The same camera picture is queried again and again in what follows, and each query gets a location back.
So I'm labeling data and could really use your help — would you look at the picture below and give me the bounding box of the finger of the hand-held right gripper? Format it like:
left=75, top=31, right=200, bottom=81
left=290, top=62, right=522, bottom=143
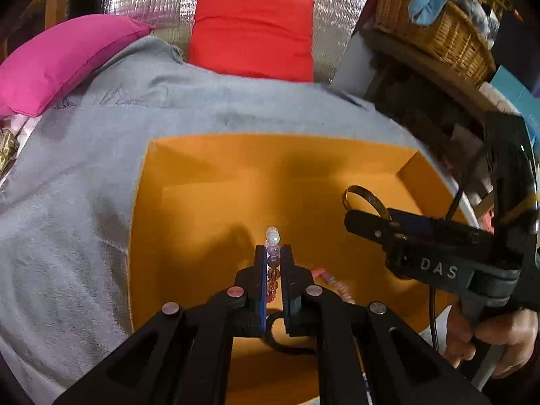
left=387, top=208, right=479, bottom=243
left=344, top=209, right=406, bottom=262

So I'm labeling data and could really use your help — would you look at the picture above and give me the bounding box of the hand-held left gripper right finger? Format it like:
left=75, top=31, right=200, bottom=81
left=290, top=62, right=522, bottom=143
left=280, top=244, right=494, bottom=405

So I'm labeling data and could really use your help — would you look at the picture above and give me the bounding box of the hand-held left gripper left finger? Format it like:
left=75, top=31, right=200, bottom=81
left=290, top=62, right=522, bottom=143
left=53, top=245, right=271, bottom=405

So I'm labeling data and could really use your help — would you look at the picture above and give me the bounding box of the metal bangle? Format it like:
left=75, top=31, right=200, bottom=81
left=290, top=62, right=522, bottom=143
left=342, top=185, right=393, bottom=222

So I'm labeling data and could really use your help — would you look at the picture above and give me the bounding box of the clear and purple bead bracelet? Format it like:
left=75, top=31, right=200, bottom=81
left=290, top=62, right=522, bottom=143
left=264, top=225, right=282, bottom=302

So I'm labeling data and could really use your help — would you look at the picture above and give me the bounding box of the pink bead bracelet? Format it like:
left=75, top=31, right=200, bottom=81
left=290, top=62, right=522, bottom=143
left=312, top=268, right=357, bottom=304

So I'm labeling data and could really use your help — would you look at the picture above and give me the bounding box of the orange cardboard box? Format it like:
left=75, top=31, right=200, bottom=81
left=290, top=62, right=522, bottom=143
left=127, top=134, right=469, bottom=405

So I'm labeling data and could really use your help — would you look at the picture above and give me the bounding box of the person's right hand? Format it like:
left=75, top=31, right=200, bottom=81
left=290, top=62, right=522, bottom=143
left=445, top=304, right=538, bottom=378

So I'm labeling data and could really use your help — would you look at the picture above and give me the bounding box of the wooden shelf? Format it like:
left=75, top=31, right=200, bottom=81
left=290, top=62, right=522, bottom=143
left=363, top=29, right=528, bottom=228

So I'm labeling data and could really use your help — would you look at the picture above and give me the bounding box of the grey panel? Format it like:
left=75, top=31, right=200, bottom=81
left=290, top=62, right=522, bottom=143
left=329, top=29, right=378, bottom=98

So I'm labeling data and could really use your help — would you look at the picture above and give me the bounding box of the turquoise box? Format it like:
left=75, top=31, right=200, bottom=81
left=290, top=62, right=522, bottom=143
left=489, top=65, right=540, bottom=144

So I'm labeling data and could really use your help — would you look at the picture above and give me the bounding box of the wicker basket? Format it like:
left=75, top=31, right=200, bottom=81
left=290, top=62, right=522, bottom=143
left=373, top=0, right=497, bottom=89

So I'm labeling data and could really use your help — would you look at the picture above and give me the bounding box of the grey blanket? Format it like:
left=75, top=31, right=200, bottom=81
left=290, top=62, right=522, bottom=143
left=0, top=36, right=460, bottom=397

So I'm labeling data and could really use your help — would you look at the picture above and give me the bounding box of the red cushion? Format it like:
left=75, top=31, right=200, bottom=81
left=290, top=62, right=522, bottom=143
left=187, top=0, right=316, bottom=83

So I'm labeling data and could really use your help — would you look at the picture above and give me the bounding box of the gold patterned pouch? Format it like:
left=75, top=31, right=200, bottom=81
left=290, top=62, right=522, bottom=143
left=0, top=129, right=20, bottom=176

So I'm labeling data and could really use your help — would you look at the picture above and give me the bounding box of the magenta cushion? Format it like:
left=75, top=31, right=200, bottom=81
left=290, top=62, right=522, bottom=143
left=0, top=14, right=155, bottom=119

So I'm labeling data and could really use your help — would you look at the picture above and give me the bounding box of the black hair tie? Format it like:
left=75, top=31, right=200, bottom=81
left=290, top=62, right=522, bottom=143
left=266, top=312, right=317, bottom=355

